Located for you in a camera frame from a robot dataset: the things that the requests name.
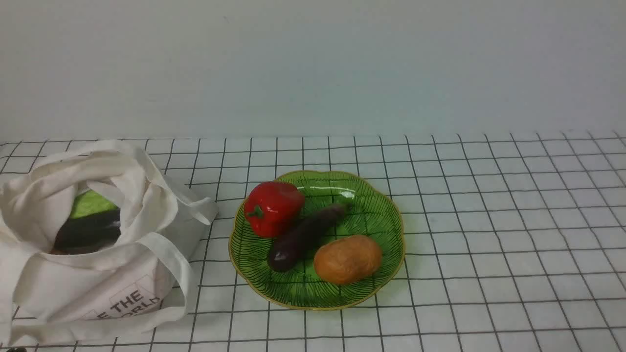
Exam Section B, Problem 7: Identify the brown potato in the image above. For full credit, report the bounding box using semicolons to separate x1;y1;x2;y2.
313;235;383;286

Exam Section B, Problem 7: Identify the small dark purple eggplant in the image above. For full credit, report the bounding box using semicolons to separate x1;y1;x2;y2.
268;203;353;272

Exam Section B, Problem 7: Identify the red bell pepper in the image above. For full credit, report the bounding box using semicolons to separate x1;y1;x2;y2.
244;181;306;238

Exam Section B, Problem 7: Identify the green vegetable in bag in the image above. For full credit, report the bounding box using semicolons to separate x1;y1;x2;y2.
69;190;118;219

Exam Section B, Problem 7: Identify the green leaf-pattern glass plate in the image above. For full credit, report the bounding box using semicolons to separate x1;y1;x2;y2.
229;170;405;310

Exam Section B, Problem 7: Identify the white cloth tote bag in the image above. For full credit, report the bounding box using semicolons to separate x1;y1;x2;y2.
1;140;218;346

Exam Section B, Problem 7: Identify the large dark purple eggplant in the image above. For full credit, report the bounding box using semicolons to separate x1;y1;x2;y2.
50;209;121;255

